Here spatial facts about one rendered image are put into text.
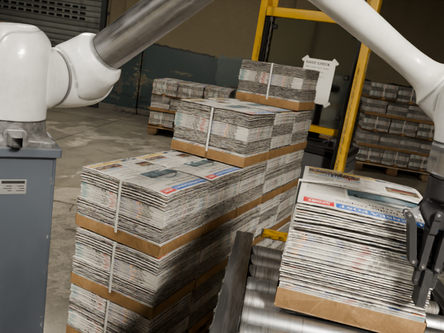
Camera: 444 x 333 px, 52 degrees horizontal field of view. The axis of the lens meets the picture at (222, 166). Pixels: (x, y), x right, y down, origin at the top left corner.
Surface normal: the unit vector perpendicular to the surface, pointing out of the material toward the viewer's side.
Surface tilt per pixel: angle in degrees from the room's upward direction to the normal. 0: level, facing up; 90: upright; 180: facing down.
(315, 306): 93
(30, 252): 90
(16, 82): 88
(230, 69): 90
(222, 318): 0
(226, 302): 0
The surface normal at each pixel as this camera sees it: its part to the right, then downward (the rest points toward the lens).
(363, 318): -0.22, 0.24
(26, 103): 0.69, 0.32
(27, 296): 0.49, 0.27
